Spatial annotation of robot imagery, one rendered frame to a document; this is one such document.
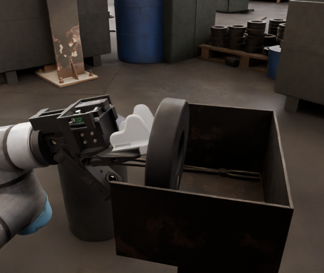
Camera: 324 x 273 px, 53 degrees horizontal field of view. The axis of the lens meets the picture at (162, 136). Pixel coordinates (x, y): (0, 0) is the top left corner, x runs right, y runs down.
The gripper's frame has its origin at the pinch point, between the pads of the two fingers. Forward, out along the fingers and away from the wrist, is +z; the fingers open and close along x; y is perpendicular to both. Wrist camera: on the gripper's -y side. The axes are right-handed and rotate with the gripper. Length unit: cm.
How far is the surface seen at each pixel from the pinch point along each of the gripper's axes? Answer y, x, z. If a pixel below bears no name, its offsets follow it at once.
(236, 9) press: -68, 733, -22
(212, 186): -14.3, 8.1, 2.8
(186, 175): -13.3, 10.9, -2.3
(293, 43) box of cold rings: -36, 193, 36
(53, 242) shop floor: -57, 38, -70
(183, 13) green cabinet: -11, 310, -55
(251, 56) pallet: -65, 293, 6
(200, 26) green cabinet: -31, 333, -44
